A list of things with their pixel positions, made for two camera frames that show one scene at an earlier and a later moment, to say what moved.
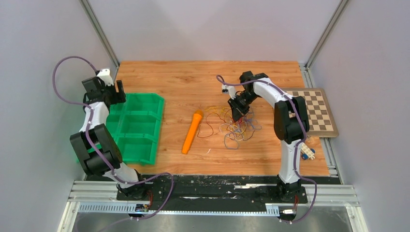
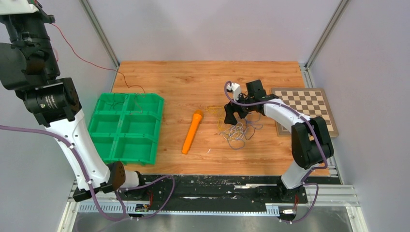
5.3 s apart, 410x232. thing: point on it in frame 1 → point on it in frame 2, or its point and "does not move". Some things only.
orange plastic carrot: x=197 y=118 does not move
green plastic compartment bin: x=136 y=124 does not move
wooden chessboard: x=320 y=120 does not move
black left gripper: x=119 y=97 → x=39 y=16
